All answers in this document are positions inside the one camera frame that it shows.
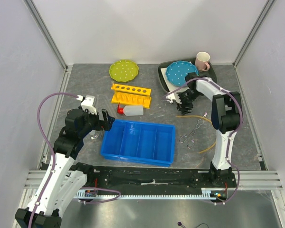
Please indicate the tan rubber tube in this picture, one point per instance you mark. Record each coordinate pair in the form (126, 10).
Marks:
(208, 120)

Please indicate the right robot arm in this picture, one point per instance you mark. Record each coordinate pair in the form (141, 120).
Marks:
(226, 114)

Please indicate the green polka dot plate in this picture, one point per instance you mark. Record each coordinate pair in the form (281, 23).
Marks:
(123, 70)

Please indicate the white wash bottle red cap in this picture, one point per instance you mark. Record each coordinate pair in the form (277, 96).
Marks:
(130, 110)

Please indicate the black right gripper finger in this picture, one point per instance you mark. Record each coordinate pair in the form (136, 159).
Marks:
(180, 110)
(187, 110)

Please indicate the blue divided plastic bin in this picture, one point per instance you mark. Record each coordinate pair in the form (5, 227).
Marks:
(140, 142)

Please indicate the round glass flask white stopper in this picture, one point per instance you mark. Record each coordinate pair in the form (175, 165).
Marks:
(94, 134)

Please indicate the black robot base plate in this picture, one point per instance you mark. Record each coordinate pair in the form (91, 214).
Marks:
(145, 180)

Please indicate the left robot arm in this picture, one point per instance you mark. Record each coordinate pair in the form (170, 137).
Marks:
(60, 184)

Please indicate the blue polka dot plate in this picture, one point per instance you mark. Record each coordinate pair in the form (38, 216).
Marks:
(178, 71)

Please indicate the clear glass test tube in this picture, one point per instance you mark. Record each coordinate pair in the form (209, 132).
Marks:
(157, 116)

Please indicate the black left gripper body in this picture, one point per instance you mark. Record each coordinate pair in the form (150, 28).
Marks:
(97, 124)

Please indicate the yellow test tube rack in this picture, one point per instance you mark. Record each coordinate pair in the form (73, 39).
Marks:
(131, 95)

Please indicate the dark grey tray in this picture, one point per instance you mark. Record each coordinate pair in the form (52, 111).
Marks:
(168, 86)

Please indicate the metal crucible tongs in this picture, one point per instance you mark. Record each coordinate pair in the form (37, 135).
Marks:
(189, 137)

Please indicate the white cable duct strip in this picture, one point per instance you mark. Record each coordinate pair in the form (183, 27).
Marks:
(203, 194)

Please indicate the pink mug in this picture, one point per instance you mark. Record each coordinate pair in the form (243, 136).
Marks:
(202, 61)

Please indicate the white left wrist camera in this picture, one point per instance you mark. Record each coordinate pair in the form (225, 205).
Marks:
(87, 103)

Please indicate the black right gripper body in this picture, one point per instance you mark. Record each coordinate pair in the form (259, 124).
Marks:
(187, 98)

